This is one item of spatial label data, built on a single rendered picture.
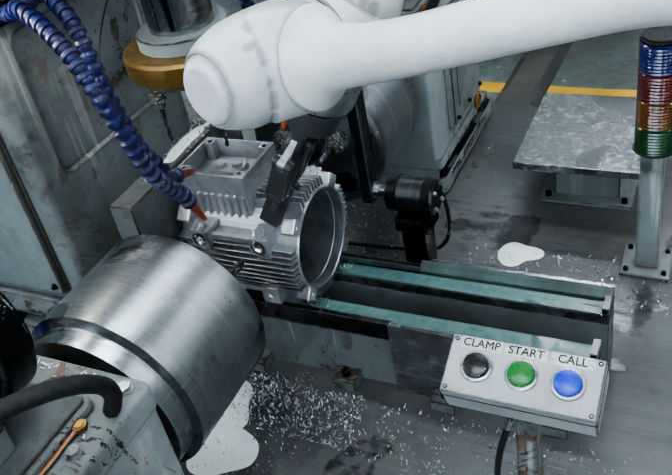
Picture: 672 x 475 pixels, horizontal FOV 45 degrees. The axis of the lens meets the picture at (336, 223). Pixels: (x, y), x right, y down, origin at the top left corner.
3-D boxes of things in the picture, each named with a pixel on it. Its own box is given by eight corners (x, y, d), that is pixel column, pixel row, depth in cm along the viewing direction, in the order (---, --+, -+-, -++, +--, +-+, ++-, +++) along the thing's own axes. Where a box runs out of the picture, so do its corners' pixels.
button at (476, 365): (461, 379, 92) (458, 373, 90) (468, 355, 93) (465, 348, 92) (487, 385, 91) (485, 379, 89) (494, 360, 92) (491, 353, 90)
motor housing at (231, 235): (196, 304, 131) (163, 207, 120) (252, 233, 145) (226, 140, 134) (307, 325, 123) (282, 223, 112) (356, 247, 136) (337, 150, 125)
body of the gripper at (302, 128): (307, 66, 104) (287, 119, 111) (276, 98, 98) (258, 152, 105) (358, 95, 104) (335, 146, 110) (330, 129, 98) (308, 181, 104)
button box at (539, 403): (446, 405, 95) (437, 389, 91) (461, 348, 98) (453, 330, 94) (599, 438, 88) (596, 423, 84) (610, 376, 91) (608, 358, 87)
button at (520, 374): (505, 388, 90) (503, 382, 88) (511, 363, 91) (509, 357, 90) (533, 394, 89) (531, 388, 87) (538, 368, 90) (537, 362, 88)
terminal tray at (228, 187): (184, 211, 125) (171, 172, 121) (219, 173, 133) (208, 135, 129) (252, 220, 120) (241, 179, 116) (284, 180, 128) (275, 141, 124)
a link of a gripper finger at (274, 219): (292, 193, 113) (289, 196, 112) (279, 225, 118) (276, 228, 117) (273, 182, 113) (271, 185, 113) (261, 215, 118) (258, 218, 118)
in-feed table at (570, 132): (514, 214, 156) (512, 162, 150) (546, 141, 175) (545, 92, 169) (647, 229, 146) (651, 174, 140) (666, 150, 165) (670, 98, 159)
